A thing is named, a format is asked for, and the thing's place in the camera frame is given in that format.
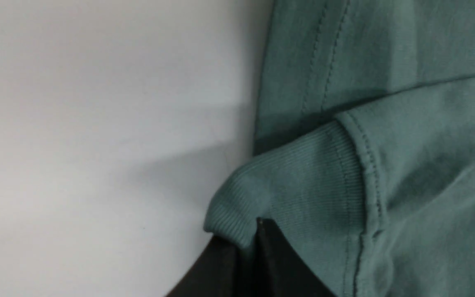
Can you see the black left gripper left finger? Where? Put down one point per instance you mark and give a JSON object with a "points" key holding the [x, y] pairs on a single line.
{"points": [[220, 271]]}

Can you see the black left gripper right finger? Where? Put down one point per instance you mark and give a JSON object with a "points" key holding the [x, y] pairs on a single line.
{"points": [[280, 272]]}

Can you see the green long sleeve shirt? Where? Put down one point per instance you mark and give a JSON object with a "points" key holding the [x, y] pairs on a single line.
{"points": [[364, 152]]}

